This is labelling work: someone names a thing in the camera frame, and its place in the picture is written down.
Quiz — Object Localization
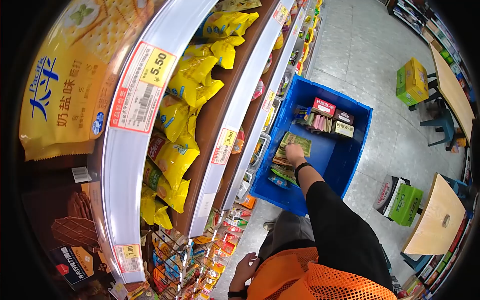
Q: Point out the stack of snack packets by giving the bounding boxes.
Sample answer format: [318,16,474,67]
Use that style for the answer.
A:
[268,147,301,190]

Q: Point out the person's left hand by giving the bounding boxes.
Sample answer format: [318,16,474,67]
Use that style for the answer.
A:
[229,252,261,292]

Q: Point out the person's right hand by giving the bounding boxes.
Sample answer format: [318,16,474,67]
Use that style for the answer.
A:
[285,144,308,169]

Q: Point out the person's body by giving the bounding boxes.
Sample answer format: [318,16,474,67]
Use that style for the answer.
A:
[246,210,399,300]

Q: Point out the blue snack packet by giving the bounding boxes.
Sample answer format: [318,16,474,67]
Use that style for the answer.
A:
[292,106,313,126]

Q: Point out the row of pink packets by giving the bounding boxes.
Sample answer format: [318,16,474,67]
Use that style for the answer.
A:
[305,114,334,134]

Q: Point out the person's left fingers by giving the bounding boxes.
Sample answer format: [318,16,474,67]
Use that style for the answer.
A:
[242,252,261,271]

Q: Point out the blue plastic crate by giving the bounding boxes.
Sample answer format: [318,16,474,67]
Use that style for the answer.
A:
[249,74,374,218]

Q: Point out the full shop shelf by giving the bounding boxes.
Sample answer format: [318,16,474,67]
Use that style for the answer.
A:
[386,0,480,300]
[18,0,328,300]

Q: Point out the red snack box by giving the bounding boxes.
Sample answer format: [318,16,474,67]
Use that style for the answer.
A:
[311,97,337,118]

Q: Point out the person's legs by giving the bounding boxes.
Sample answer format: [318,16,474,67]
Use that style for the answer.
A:
[258,209,316,260]

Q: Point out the yellow and green carton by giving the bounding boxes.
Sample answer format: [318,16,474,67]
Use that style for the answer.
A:
[396,57,430,108]

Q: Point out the bright green carton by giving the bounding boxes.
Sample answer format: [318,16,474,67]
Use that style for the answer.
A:
[388,182,425,228]

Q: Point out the green snack packet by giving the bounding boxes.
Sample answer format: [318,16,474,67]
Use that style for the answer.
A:
[280,131,313,158]

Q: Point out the cream snack box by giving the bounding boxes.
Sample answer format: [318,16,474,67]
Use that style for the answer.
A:
[331,120,355,139]

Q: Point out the wooden table with hole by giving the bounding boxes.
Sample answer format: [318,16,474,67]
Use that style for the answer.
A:
[401,173,467,256]

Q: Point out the dark brown snack box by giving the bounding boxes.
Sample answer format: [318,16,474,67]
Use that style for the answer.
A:
[333,109,356,127]

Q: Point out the long wooden table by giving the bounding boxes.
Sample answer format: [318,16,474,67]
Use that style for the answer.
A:
[429,44,476,145]

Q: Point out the white and red carton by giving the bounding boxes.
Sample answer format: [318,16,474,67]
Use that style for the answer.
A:
[373,175,412,217]

